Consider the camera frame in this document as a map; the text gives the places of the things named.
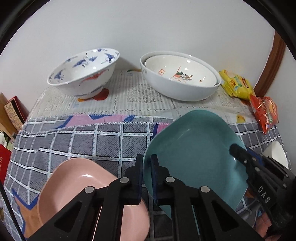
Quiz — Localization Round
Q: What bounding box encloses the patterned red box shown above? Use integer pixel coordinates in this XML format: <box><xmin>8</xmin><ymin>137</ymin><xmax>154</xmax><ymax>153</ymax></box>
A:
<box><xmin>4</xmin><ymin>96</ymin><xmax>28</xmax><ymax>131</ymax></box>

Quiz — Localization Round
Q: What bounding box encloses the blue crane pattern bowl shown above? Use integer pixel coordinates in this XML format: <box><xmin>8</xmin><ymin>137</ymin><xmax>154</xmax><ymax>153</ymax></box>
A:
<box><xmin>47</xmin><ymin>48</ymin><xmax>120</xmax><ymax>99</ymax></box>

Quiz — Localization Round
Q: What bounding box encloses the large white ceramic bowl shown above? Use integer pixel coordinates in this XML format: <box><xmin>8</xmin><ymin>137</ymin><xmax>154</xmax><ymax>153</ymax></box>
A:
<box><xmin>140</xmin><ymin>51</ymin><xmax>222</xmax><ymax>102</ymax></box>

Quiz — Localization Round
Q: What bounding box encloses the red paper bag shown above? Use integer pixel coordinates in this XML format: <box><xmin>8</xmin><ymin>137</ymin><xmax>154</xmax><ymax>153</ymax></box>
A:
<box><xmin>0</xmin><ymin>144</ymin><xmax>11</xmax><ymax>184</ymax></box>

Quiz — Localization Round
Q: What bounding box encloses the brown wooden door frame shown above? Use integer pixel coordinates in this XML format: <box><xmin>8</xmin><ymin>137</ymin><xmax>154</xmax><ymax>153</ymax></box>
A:
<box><xmin>254</xmin><ymin>31</ymin><xmax>286</xmax><ymax>96</ymax></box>

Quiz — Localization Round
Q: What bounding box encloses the lemon rabbit print bowl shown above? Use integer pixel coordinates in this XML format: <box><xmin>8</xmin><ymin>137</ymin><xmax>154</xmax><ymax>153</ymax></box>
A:
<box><xmin>144</xmin><ymin>55</ymin><xmax>217</xmax><ymax>87</ymax></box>

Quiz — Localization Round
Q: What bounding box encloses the pink square plate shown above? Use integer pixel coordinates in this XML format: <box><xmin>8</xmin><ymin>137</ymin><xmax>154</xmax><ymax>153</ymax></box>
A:
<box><xmin>37</xmin><ymin>158</ymin><xmax>150</xmax><ymax>240</ymax></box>

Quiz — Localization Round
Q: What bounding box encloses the grey checked star cloth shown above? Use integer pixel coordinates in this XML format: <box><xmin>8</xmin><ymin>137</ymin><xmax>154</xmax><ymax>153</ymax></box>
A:
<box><xmin>4</xmin><ymin>115</ymin><xmax>287</xmax><ymax>240</ymax></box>

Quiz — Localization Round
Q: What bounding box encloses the yellow chips bag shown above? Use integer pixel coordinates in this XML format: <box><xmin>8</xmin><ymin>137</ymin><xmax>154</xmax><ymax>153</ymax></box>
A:
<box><xmin>219</xmin><ymin>69</ymin><xmax>255</xmax><ymax>101</ymax></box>

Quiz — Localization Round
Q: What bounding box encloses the red chips bag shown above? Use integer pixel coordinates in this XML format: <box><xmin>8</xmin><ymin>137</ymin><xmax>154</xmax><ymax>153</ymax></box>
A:
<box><xmin>250</xmin><ymin>95</ymin><xmax>279</xmax><ymax>134</ymax></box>

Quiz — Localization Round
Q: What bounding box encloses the teal square plate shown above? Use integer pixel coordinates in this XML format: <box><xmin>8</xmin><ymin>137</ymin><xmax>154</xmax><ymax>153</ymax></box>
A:
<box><xmin>142</xmin><ymin>109</ymin><xmax>250</xmax><ymax>235</ymax></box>

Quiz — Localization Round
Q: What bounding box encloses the white lace table cover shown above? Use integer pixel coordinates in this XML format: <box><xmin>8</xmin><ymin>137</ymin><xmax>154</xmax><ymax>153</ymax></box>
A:
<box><xmin>28</xmin><ymin>70</ymin><xmax>255</xmax><ymax>123</ymax></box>

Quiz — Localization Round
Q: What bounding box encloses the right human hand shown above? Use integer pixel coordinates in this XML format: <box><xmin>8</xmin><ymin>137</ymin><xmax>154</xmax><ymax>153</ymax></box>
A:
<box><xmin>255</xmin><ymin>212</ymin><xmax>280</xmax><ymax>241</ymax></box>

